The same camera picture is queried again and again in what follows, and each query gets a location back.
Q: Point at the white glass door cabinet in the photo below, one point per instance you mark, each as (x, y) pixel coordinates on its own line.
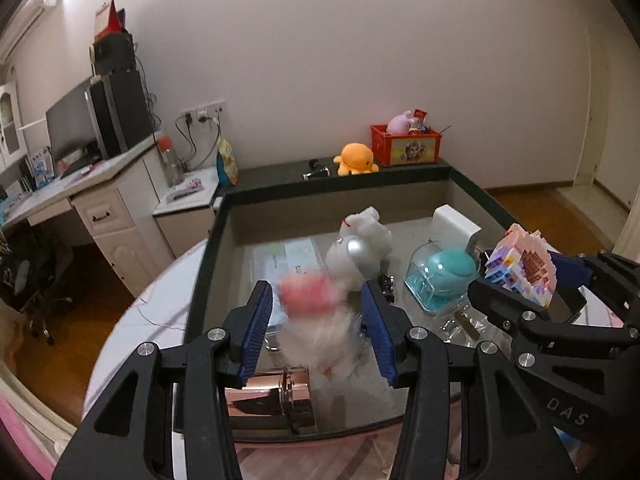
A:
(10, 125)

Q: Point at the white desk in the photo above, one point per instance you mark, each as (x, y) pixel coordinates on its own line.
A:
(115, 220)

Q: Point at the pink and white item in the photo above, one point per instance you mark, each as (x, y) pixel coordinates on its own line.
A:
(310, 300)

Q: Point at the red and white card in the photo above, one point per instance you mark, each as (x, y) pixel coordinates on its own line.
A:
(421, 119)

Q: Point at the white air conditioner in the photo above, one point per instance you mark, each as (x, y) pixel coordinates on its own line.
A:
(22, 35)

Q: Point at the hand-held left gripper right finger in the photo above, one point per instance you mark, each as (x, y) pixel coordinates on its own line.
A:
(377, 330)

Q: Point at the rose gold perfume bottle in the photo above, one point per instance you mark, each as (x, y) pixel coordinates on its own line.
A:
(295, 385)

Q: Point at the pearl white ball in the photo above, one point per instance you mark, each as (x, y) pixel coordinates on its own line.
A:
(356, 249)

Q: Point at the pink building block model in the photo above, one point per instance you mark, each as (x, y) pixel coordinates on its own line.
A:
(520, 265)

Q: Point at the yellow snack bag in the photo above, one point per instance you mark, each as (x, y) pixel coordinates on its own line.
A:
(227, 162)

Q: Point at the white wall outlet strip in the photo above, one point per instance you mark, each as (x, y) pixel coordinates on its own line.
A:
(204, 111)

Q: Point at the clear bottle with cork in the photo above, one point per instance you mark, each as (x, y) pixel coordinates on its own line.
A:
(467, 327)

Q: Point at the black speaker with red cone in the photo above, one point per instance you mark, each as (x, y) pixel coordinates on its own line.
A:
(114, 54)

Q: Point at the pink plush toy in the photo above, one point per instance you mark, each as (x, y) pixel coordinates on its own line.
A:
(400, 124)

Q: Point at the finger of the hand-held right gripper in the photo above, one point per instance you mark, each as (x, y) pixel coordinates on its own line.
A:
(500, 300)
(570, 267)

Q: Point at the bottle with orange cap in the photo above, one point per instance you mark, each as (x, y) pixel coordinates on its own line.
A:
(170, 160)

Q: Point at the white low side cabinet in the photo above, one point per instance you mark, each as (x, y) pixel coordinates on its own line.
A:
(185, 220)

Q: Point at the paper sheet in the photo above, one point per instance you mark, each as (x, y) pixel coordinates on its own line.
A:
(280, 265)

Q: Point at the orange plush toy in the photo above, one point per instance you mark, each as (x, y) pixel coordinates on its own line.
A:
(356, 159)

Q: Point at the pink cloth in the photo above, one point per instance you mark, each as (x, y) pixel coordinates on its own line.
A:
(20, 440)

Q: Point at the teal item in clear case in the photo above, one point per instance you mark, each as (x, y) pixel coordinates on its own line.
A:
(445, 270)

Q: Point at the white plush toy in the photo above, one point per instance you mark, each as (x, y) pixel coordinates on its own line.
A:
(365, 227)

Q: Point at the red plastic crate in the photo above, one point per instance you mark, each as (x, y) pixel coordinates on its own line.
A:
(407, 147)

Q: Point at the white plastic container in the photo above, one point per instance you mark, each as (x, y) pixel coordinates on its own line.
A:
(452, 225)

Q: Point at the office chair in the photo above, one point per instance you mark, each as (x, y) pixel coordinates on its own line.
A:
(35, 280)

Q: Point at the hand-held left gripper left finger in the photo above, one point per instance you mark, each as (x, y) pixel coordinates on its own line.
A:
(255, 330)

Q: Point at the computer monitor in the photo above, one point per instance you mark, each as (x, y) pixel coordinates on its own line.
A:
(70, 122)

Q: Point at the red gift box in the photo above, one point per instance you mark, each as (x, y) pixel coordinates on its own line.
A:
(111, 20)

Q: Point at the black computer tower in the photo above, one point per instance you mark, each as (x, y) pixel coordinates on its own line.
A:
(120, 112)

